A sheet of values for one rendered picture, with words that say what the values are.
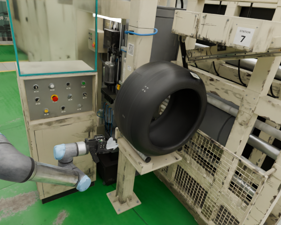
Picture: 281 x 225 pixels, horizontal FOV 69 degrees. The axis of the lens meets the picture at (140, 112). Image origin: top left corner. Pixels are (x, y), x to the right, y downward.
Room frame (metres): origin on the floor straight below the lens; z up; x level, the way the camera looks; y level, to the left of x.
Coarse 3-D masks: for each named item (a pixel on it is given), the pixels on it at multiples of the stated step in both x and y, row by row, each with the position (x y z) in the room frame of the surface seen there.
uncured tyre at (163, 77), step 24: (144, 72) 1.14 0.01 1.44; (168, 72) 1.09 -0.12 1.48; (192, 72) 1.18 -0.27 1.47; (120, 96) 1.10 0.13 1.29; (144, 96) 0.99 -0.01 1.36; (192, 96) 1.38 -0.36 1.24; (120, 120) 1.05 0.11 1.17; (144, 120) 0.95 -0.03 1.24; (168, 120) 1.42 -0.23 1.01; (192, 120) 1.32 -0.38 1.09; (144, 144) 0.97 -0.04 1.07; (168, 144) 1.22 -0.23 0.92
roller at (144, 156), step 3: (123, 135) 1.28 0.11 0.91; (132, 147) 1.17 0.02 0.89; (135, 150) 1.14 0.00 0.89; (138, 153) 1.10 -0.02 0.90; (141, 153) 1.08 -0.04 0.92; (141, 156) 1.07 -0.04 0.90; (144, 156) 1.06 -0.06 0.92; (147, 156) 1.05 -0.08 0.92; (144, 159) 1.04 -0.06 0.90; (147, 159) 1.04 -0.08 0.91; (150, 159) 1.05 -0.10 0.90; (147, 162) 1.04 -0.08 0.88
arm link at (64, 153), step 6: (66, 144) 0.84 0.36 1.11; (72, 144) 0.85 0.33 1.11; (54, 150) 0.80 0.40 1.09; (60, 150) 0.79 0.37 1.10; (66, 150) 0.80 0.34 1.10; (72, 150) 0.82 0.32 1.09; (78, 150) 0.83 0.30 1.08; (54, 156) 0.79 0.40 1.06; (60, 156) 0.78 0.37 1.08; (66, 156) 0.80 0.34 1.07; (72, 156) 0.82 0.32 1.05
